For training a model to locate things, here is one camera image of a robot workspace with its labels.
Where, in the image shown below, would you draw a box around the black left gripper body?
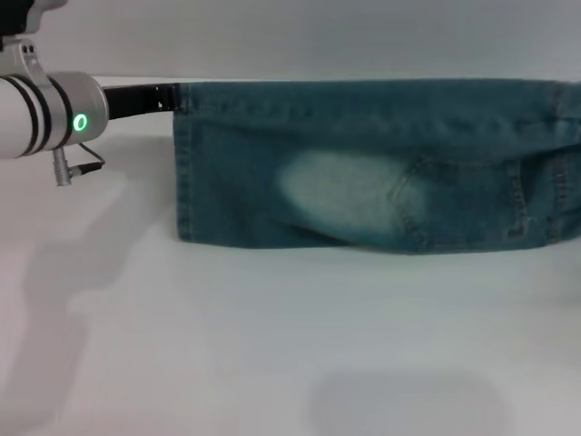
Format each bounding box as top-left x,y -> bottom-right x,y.
102,84 -> 159,123

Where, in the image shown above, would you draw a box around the blue denim shorts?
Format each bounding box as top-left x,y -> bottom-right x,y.
173,79 -> 581,257

